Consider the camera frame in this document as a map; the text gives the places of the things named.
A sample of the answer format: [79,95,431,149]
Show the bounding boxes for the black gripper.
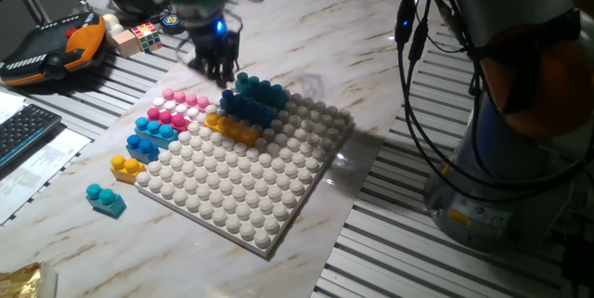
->
[185,17,242,84]

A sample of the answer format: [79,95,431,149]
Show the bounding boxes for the teal four-stud block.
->
[234,71,290,111]

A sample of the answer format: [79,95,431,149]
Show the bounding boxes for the dark blue four-stud block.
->
[219,88,275,130]

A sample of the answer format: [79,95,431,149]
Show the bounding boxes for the yellow four-stud block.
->
[203,111,259,149]

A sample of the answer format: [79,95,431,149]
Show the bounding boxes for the light pink four-stud block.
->
[161,87,213,112]

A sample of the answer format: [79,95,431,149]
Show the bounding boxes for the white four-stud block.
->
[152,97,208,125]

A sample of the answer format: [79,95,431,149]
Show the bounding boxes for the round black puck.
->
[160,12,187,35]

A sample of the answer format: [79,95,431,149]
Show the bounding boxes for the magenta three-stud block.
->
[147,107,192,135]

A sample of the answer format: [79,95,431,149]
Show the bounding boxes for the Rubik's cube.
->
[131,21,164,55]

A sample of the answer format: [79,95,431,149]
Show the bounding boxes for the light blue three-stud block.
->
[134,116,181,150]

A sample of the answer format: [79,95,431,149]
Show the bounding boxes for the plain wooden cube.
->
[112,29,143,59]

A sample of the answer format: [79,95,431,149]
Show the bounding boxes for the dark blue two-stud block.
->
[125,134,161,165]

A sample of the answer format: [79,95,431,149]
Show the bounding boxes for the white rounded figurine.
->
[101,13,125,37]

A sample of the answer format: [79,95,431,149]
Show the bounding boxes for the white studded baseplate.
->
[134,91,357,260]

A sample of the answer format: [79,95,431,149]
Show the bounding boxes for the yellow two-stud block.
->
[110,154,148,185]

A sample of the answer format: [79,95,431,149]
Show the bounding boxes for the black orange teach pendant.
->
[0,11,109,87]

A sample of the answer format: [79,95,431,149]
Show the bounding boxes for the teal two-stud block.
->
[85,183,127,219]

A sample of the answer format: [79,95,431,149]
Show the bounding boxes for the printed paper sheet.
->
[0,91,27,125]
[0,128,93,226]

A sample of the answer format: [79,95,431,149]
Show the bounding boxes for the black computer keyboard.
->
[0,103,63,169]

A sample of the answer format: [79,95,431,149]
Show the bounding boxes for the marble pattern board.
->
[0,0,419,298]

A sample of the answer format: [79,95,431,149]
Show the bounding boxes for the gold foil bag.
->
[0,261,59,298]

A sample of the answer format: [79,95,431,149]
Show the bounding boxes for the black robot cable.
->
[407,0,594,183]
[394,0,594,204]

